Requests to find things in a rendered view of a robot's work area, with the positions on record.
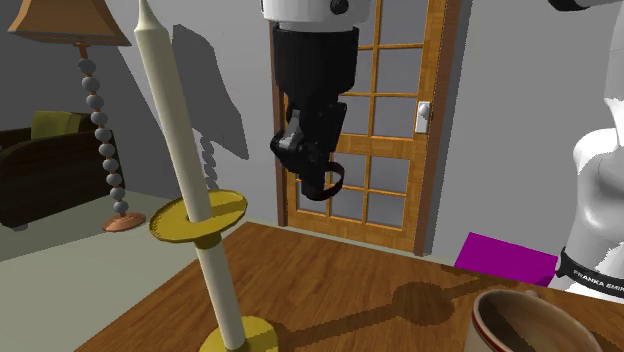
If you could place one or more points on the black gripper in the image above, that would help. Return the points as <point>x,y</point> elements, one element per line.
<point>314,63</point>

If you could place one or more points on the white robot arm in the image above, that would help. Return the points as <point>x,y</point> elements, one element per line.
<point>599,195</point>

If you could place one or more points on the wooden door with glass panes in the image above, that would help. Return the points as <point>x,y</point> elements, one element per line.
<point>385,146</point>

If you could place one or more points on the cream candle with yellow holder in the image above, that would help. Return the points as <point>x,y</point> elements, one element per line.
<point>168,107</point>

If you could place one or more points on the magenta robot stand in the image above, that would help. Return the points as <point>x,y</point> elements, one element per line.
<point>502,258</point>

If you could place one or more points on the white mug with brown inside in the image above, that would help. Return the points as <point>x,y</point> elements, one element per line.
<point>526,322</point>

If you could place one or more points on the dark brown sofa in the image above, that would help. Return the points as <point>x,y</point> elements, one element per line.
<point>53,170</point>

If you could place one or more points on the floor lamp with beaded pole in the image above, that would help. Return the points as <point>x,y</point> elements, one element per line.
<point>68,22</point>

